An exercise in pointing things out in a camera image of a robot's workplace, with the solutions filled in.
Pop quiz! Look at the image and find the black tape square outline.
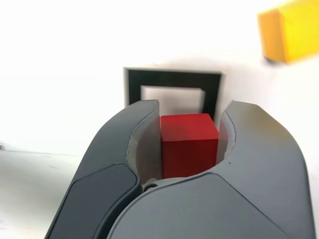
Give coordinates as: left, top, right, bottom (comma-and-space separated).
123, 66, 223, 119

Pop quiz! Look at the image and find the red cube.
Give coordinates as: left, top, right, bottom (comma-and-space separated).
159, 113, 220, 179

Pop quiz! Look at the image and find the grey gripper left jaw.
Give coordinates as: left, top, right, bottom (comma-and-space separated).
45, 99, 164, 239

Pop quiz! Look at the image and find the yellow cube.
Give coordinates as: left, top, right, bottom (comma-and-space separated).
257, 0, 319, 64

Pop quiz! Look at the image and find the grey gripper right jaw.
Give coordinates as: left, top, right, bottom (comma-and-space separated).
107, 100, 314, 239

